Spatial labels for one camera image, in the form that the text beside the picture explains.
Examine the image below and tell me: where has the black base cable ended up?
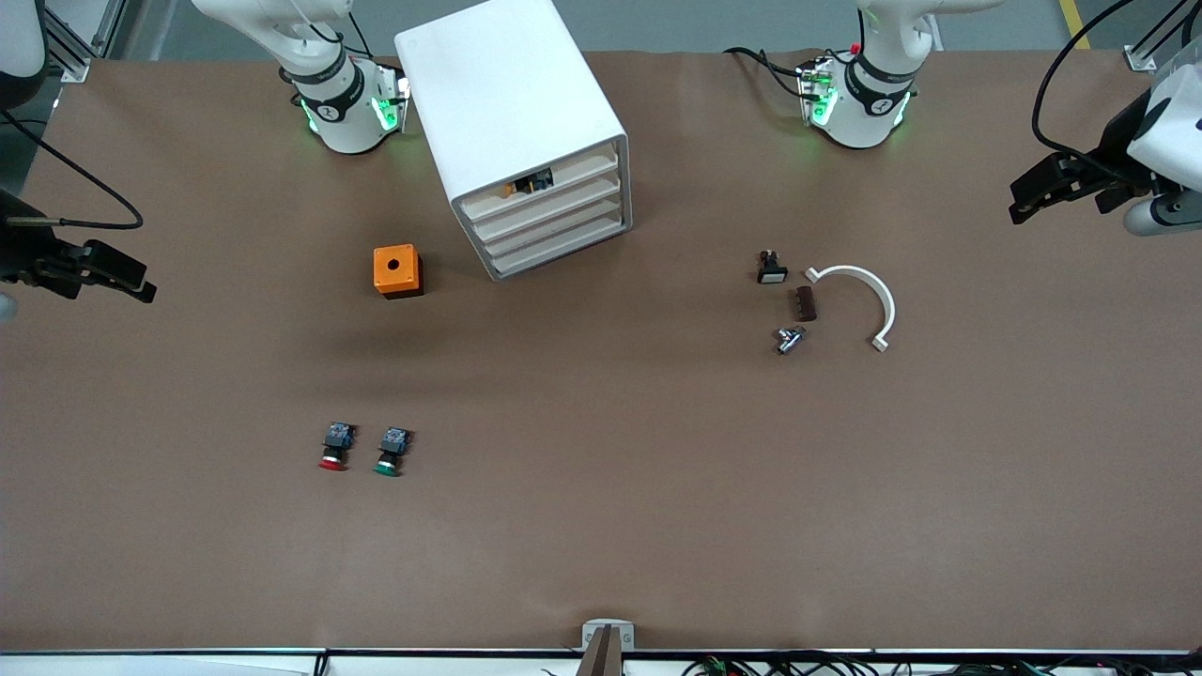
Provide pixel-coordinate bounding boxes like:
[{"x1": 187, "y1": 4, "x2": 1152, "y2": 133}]
[{"x1": 723, "y1": 47, "x2": 810, "y2": 100}]

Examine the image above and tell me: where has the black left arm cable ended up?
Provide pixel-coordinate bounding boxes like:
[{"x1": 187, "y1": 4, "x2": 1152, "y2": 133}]
[{"x1": 1031, "y1": 0, "x2": 1202, "y2": 189}]

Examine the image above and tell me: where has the green push button switch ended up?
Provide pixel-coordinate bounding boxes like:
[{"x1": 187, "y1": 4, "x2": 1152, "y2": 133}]
[{"x1": 372, "y1": 427, "x2": 412, "y2": 478}]

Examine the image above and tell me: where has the white drawer cabinet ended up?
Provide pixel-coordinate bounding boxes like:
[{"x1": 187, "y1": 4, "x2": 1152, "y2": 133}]
[{"x1": 394, "y1": 0, "x2": 633, "y2": 283}]

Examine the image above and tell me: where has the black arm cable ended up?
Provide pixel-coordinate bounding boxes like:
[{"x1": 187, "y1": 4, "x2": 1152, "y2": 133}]
[
  {"x1": 1031, "y1": 0, "x2": 1202, "y2": 189},
  {"x1": 0, "y1": 108, "x2": 145, "y2": 232}
]

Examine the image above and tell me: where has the white table edge rail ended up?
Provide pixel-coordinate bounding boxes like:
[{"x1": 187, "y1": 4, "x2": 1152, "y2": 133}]
[{"x1": 0, "y1": 646, "x2": 1202, "y2": 676}]

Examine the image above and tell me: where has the black cable bundle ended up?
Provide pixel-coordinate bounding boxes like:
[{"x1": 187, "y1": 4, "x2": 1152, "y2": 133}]
[{"x1": 540, "y1": 651, "x2": 1202, "y2": 676}]

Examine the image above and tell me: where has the white plastic drawer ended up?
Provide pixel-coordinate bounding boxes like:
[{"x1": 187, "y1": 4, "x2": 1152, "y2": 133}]
[
  {"x1": 455, "y1": 139, "x2": 625, "y2": 223},
  {"x1": 474, "y1": 185, "x2": 630, "y2": 262},
  {"x1": 465, "y1": 161, "x2": 628, "y2": 243},
  {"x1": 484, "y1": 207, "x2": 632, "y2": 281}
]

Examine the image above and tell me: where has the orange button enclosure box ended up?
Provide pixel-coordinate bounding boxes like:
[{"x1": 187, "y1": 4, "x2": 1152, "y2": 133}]
[{"x1": 373, "y1": 244, "x2": 424, "y2": 300}]

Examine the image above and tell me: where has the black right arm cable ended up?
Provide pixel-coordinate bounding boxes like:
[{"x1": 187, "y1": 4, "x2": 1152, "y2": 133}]
[{"x1": 0, "y1": 108, "x2": 145, "y2": 232}]

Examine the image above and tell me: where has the white curved plastic bracket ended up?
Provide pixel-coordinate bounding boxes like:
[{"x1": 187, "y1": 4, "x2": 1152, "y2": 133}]
[{"x1": 805, "y1": 265, "x2": 898, "y2": 353}]

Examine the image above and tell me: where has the red push button switch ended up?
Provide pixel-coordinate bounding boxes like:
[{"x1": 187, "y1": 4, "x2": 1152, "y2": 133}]
[{"x1": 317, "y1": 422, "x2": 356, "y2": 472}]

